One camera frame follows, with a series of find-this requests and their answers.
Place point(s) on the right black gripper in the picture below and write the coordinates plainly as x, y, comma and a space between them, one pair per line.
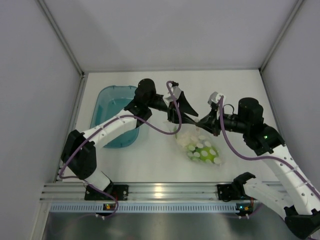
210, 122

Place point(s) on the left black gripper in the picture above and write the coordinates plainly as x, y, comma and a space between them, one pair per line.
184, 106

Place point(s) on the clear zip top bag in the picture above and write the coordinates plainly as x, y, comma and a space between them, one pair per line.
202, 138

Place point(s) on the fake cauliflower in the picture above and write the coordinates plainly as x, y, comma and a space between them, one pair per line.
187, 140

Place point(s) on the green fake fruit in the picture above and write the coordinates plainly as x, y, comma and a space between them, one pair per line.
204, 152

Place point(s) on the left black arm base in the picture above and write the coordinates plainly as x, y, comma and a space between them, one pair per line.
119, 192

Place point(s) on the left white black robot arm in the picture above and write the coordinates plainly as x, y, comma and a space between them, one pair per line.
80, 149

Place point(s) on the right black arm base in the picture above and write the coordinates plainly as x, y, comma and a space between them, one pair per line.
229, 192

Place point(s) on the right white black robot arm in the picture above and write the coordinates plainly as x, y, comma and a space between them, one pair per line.
300, 208

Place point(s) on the teal plastic bin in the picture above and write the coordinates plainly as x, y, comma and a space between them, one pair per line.
111, 100

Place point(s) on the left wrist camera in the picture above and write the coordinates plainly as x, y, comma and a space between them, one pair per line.
174, 91

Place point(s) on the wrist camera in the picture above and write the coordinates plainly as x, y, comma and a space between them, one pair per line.
174, 91
215, 97

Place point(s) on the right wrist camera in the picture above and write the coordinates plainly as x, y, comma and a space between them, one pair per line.
215, 97

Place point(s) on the grey slotted cable duct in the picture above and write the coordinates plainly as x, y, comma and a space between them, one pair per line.
127, 207

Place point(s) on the aluminium mounting rail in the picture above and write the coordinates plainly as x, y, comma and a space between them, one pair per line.
137, 192

